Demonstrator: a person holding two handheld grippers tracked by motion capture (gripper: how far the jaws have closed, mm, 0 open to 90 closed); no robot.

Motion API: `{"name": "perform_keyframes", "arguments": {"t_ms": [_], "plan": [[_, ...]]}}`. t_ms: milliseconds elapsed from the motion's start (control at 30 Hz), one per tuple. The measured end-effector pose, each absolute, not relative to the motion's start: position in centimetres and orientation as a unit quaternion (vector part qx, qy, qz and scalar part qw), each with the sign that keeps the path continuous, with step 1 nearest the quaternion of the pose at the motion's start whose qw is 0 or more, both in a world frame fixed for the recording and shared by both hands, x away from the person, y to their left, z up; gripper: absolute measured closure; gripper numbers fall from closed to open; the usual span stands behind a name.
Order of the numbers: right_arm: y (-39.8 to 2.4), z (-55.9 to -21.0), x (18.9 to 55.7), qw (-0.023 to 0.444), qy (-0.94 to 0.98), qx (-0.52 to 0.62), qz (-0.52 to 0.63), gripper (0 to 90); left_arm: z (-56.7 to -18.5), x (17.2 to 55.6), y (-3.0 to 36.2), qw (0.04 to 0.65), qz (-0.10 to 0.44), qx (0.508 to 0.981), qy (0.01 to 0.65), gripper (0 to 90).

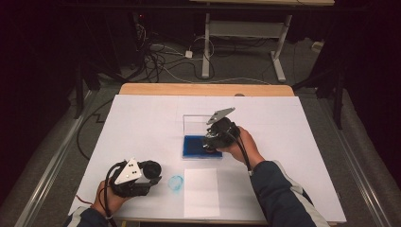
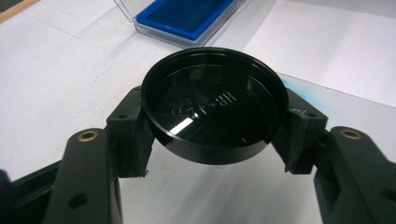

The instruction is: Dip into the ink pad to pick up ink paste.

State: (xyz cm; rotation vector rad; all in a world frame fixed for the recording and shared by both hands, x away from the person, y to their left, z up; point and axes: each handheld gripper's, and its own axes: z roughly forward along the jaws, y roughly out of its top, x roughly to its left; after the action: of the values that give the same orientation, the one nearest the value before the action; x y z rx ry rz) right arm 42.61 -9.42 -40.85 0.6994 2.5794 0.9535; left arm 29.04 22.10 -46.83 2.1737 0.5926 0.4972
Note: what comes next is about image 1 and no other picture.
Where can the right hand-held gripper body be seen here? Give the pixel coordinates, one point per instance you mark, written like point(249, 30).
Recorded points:
point(222, 132)

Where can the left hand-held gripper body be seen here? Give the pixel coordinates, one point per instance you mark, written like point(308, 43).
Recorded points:
point(126, 176)

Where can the black round stamp cap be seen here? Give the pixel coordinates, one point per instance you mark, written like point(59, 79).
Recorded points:
point(153, 169)

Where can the blue ink pad clear case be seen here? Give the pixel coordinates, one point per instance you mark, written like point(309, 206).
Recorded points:
point(194, 146)

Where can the white paper sheet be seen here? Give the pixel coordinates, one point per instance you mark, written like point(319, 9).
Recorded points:
point(201, 192)

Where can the person's right hand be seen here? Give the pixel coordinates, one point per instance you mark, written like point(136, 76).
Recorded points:
point(247, 148)

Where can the person's left hand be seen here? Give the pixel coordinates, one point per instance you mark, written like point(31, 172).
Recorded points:
point(105, 200)

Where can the large white table cover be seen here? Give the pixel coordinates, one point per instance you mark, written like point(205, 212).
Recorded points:
point(142, 126)

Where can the white power adapter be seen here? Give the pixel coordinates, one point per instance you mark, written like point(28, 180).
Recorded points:
point(188, 54)

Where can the black stand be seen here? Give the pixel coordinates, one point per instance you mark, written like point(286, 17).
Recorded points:
point(80, 91)
point(337, 94)

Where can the metal floor rail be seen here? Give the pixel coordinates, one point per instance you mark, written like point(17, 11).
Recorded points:
point(356, 164)
point(53, 164)

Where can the white metal desk frame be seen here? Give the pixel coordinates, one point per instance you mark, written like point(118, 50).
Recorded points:
point(246, 30)

